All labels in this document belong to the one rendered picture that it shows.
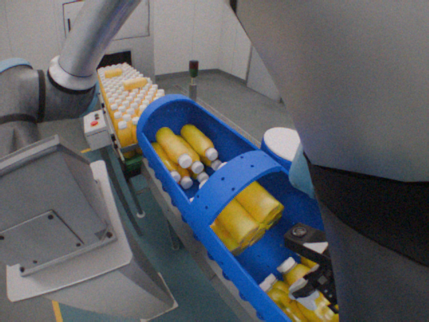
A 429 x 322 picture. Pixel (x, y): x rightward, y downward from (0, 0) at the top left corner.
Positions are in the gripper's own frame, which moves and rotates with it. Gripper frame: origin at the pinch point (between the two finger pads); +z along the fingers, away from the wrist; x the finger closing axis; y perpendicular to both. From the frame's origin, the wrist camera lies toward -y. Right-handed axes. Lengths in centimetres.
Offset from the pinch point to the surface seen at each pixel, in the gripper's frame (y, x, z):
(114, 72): -174, -1, -2
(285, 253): -7.0, 11.7, 13.6
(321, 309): 6.9, -1.4, -2.6
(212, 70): -485, 329, 101
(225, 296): -8.6, -8.1, 24.7
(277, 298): -0.8, -4.3, 2.3
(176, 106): -67, 8, -7
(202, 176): -44.3, 6.4, 9.8
